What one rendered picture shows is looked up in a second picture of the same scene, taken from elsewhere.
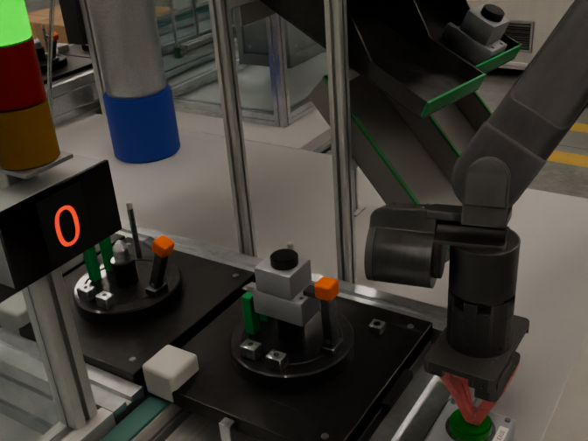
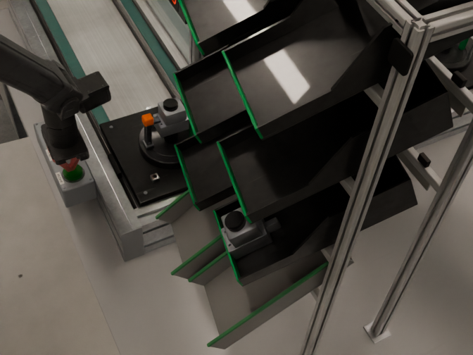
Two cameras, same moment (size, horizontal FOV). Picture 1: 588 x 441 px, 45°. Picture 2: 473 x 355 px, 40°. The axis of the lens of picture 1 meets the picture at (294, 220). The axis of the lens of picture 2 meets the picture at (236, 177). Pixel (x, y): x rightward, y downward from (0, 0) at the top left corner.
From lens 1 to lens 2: 153 cm
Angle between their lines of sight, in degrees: 83
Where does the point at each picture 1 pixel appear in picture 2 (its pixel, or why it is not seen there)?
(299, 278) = (160, 112)
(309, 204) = (409, 310)
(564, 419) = (78, 272)
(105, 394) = not seen: hidden behind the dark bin
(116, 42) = not seen: outside the picture
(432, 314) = (150, 214)
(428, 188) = (215, 230)
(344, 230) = not seen: hidden behind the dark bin
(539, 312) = (154, 337)
